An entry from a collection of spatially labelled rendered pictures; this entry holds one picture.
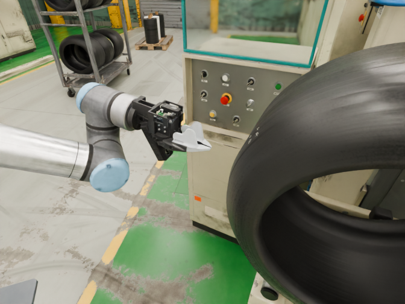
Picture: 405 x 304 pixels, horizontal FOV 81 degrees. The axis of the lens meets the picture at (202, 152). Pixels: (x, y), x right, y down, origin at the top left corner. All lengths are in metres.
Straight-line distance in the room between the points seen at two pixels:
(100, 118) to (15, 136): 0.19
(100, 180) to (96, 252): 1.37
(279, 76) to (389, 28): 0.48
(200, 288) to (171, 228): 0.48
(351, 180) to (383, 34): 0.41
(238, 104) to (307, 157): 0.84
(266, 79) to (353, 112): 0.77
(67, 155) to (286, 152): 0.44
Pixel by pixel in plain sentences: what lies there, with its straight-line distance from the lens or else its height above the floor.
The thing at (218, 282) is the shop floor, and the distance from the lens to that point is 1.71.
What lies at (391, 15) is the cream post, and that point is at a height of 1.48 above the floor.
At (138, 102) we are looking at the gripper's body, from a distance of 0.59.
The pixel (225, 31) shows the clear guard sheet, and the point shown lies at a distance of 1.08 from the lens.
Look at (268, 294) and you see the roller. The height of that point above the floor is 0.91.
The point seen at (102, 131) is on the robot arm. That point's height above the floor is 1.21.
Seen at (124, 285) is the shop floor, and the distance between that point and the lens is 1.76.
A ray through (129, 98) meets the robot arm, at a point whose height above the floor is 1.31.
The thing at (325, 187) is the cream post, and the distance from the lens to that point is 0.89.
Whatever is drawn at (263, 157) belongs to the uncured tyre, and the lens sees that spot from 0.39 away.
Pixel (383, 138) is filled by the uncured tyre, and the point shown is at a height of 1.40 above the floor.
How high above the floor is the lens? 1.55
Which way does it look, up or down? 37 degrees down
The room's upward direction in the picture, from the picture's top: straight up
